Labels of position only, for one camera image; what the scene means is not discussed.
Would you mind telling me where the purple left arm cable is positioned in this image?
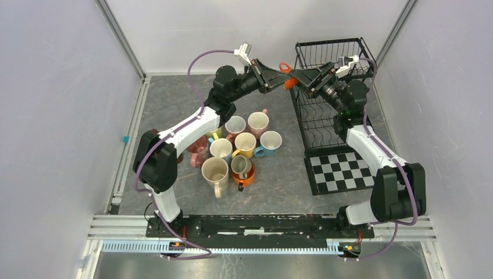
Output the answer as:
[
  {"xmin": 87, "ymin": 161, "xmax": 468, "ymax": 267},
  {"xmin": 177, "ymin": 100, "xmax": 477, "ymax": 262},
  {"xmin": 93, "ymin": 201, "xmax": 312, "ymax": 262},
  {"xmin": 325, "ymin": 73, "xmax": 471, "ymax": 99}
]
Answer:
[{"xmin": 133, "ymin": 49, "xmax": 237, "ymax": 260}]

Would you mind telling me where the black wire dish rack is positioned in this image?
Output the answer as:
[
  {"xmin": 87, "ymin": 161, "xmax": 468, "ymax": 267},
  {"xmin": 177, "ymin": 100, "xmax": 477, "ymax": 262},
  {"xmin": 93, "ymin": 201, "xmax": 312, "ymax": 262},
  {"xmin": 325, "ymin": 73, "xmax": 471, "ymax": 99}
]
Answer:
[{"xmin": 290, "ymin": 38, "xmax": 374, "ymax": 157}]

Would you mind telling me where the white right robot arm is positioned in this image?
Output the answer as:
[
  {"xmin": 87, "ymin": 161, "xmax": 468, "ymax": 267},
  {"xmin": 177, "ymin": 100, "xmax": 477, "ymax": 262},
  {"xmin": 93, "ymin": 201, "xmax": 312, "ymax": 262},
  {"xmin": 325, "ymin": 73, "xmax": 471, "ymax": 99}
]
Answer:
[{"xmin": 287, "ymin": 63, "xmax": 426, "ymax": 237}]

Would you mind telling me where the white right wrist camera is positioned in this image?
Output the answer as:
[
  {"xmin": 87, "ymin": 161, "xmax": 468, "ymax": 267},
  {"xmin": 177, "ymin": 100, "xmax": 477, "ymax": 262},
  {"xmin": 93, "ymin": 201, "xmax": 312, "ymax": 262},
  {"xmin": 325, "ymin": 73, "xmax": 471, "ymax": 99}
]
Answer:
[{"xmin": 335, "ymin": 55, "xmax": 360, "ymax": 78}]

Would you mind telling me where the small orange cup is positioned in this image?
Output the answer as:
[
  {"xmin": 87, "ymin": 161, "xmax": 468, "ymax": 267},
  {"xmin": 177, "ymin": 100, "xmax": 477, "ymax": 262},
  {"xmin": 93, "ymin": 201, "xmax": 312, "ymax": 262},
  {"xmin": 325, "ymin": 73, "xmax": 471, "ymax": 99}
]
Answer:
[{"xmin": 278, "ymin": 62, "xmax": 299, "ymax": 90}]

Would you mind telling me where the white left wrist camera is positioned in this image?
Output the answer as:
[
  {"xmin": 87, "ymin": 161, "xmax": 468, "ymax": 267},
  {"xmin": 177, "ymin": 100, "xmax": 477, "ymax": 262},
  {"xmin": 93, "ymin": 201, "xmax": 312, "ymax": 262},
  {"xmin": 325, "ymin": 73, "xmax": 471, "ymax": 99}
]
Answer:
[{"xmin": 233, "ymin": 42, "xmax": 252, "ymax": 66}]

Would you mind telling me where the cream floral mug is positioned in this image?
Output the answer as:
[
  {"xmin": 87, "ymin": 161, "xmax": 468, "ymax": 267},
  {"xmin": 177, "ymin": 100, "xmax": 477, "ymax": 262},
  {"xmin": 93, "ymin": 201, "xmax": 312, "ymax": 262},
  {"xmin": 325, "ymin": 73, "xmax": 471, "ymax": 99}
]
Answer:
[{"xmin": 201, "ymin": 157, "xmax": 229, "ymax": 199}]

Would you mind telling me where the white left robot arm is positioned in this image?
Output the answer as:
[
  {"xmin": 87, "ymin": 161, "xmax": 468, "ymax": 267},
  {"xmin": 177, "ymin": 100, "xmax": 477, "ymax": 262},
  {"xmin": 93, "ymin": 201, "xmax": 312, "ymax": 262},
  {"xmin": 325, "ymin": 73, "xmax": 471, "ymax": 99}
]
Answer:
[{"xmin": 133, "ymin": 59, "xmax": 294, "ymax": 237}]

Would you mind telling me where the pale yellow mug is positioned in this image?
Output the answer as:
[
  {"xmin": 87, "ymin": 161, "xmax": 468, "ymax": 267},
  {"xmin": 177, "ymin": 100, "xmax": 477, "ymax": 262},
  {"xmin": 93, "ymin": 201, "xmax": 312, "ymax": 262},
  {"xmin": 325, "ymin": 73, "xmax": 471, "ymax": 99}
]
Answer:
[{"xmin": 205, "ymin": 127, "xmax": 223, "ymax": 140}]

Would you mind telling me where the salmon floral mug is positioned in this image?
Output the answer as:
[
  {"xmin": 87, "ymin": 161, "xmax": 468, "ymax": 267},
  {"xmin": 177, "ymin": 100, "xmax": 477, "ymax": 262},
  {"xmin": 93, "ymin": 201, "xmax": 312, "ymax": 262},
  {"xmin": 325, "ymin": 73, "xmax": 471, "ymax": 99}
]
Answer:
[{"xmin": 224, "ymin": 116, "xmax": 247, "ymax": 144}]

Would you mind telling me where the teal blue mug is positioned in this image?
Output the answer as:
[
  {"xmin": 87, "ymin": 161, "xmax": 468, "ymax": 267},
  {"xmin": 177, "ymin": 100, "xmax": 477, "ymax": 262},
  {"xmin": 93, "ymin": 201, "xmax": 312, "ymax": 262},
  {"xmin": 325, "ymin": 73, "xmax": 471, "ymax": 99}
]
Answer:
[{"xmin": 253, "ymin": 131, "xmax": 283, "ymax": 158}]

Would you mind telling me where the checkerboard calibration board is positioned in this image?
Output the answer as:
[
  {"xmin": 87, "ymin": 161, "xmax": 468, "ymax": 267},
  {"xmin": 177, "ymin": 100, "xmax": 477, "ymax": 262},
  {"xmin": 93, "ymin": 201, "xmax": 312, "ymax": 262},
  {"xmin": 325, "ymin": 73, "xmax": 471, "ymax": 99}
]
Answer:
[{"xmin": 305, "ymin": 152, "xmax": 374, "ymax": 196}]

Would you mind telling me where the light pink hexagonal mug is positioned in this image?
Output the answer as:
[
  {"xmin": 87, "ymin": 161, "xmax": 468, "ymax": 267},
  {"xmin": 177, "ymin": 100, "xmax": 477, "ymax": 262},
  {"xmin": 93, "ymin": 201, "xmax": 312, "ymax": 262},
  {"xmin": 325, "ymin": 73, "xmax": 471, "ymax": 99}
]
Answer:
[{"xmin": 247, "ymin": 109, "xmax": 270, "ymax": 140}]

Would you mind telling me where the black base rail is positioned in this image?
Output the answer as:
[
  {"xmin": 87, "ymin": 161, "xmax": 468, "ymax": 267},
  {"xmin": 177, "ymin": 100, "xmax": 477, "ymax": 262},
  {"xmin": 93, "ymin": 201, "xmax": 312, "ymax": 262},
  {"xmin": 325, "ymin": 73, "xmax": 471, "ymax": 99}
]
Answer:
[{"xmin": 145, "ymin": 214, "xmax": 375, "ymax": 249}]

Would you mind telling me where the pink patterned mug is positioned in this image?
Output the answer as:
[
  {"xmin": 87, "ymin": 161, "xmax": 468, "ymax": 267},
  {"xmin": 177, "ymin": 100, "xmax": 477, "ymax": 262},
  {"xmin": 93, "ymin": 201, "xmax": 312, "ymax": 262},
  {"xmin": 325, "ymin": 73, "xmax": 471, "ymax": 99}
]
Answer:
[{"xmin": 187, "ymin": 135, "xmax": 209, "ymax": 168}]

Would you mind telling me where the light blue hexagonal mug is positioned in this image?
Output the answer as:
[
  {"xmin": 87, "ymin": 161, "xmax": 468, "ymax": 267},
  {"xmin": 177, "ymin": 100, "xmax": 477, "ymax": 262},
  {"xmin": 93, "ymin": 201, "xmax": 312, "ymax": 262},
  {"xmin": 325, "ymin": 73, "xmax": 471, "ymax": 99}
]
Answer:
[{"xmin": 208, "ymin": 138, "xmax": 233, "ymax": 163}]

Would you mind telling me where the orange ribbed mug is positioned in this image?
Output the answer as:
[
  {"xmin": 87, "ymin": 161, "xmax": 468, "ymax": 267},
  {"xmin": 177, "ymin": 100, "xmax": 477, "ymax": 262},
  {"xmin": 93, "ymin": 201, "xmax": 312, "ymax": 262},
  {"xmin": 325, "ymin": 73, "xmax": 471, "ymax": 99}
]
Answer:
[{"xmin": 232, "ymin": 159, "xmax": 256, "ymax": 192}]

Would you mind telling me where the beige grey mug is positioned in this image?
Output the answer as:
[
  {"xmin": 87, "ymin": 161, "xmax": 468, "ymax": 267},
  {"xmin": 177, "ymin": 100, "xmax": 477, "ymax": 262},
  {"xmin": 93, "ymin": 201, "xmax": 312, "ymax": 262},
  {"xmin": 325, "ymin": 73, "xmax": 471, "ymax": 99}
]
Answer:
[{"xmin": 231, "ymin": 155, "xmax": 252, "ymax": 180}]

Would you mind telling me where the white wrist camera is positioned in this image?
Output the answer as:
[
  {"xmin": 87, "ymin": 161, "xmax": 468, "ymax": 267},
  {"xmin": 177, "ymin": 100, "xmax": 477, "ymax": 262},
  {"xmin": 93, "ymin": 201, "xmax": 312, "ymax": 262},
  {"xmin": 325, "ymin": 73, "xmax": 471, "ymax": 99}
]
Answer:
[
  {"xmin": 335, "ymin": 55, "xmax": 360, "ymax": 78},
  {"xmin": 233, "ymin": 42, "xmax": 252, "ymax": 66}
]

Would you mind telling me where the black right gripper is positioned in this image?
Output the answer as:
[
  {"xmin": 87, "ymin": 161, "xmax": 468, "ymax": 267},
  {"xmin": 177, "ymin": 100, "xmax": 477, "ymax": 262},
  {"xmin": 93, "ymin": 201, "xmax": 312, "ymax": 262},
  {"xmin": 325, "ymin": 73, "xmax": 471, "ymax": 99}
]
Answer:
[{"xmin": 290, "ymin": 61, "xmax": 346, "ymax": 115}]

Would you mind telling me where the aluminium slotted rail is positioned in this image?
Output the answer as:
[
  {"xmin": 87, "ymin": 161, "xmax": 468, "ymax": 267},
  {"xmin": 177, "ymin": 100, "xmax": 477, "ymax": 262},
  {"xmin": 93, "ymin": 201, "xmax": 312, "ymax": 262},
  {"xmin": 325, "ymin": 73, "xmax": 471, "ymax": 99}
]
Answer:
[{"xmin": 101, "ymin": 239, "xmax": 344, "ymax": 255}]

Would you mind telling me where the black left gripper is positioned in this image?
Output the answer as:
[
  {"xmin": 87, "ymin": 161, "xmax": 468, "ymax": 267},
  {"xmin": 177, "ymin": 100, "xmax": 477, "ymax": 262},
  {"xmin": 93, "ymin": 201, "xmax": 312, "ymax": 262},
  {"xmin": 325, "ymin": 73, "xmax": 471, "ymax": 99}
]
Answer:
[{"xmin": 228, "ymin": 58, "xmax": 291, "ymax": 103}]

